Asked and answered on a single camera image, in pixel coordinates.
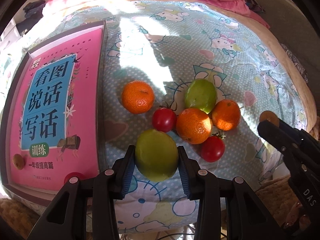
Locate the red cherry tomato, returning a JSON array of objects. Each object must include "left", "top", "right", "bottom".
[
  {"left": 152, "top": 107, "right": 177, "bottom": 133},
  {"left": 201, "top": 135, "right": 225, "bottom": 163}
]

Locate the orange mandarin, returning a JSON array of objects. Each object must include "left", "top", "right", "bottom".
[
  {"left": 121, "top": 80, "right": 155, "bottom": 114},
  {"left": 212, "top": 99, "right": 241, "bottom": 131},
  {"left": 176, "top": 108, "right": 212, "bottom": 145}
]

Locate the green apple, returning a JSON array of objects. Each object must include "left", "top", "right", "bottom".
[
  {"left": 135, "top": 129, "right": 178, "bottom": 182},
  {"left": 184, "top": 79, "right": 217, "bottom": 114}
]

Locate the person's right hand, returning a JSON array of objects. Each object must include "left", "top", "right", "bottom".
[{"left": 283, "top": 201, "right": 311, "bottom": 231}]

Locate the pink Chinese workbook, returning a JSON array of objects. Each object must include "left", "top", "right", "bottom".
[{"left": 9, "top": 28, "right": 103, "bottom": 191}]

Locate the green apple in pile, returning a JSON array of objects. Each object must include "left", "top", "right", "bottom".
[{"left": 184, "top": 79, "right": 217, "bottom": 114}]

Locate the shallow dark cardboard tray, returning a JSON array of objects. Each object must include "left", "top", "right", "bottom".
[{"left": 1, "top": 21, "right": 107, "bottom": 206}]

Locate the Hello Kitty blue blanket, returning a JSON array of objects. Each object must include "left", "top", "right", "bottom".
[{"left": 10, "top": 0, "right": 309, "bottom": 233}]

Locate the pile of dark clothes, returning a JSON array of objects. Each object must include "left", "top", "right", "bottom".
[{"left": 16, "top": 0, "right": 46, "bottom": 36}]

